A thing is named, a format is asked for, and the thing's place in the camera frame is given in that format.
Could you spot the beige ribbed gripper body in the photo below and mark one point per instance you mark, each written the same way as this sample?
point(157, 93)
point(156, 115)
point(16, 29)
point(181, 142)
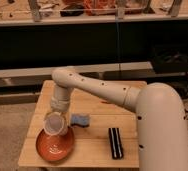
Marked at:
point(59, 106)

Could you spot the translucent white ceramic cup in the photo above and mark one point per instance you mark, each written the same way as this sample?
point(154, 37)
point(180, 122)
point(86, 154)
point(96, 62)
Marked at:
point(55, 124)

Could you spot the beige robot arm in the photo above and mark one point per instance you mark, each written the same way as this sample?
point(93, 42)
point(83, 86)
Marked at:
point(161, 119)

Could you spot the orange ceramic bowl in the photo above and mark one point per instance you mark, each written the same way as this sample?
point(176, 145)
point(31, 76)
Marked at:
point(55, 148)

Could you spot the blue sponge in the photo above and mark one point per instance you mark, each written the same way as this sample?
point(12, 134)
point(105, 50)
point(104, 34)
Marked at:
point(80, 120)

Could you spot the wooden table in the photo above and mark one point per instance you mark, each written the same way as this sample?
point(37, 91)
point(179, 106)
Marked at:
point(92, 147)

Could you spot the orange object on bench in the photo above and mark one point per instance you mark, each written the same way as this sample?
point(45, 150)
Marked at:
point(99, 7)

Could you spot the long wooden workbench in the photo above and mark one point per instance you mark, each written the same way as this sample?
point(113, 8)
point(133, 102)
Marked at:
point(60, 12)

